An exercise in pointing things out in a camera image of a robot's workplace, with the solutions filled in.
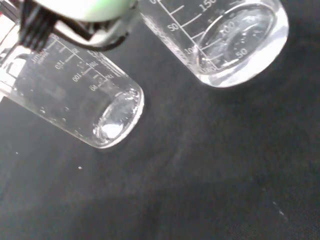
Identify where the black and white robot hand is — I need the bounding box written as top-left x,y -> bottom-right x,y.
18,0 -> 139,53

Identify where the black scalloped bench cloth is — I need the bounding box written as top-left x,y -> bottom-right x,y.
0,0 -> 320,240

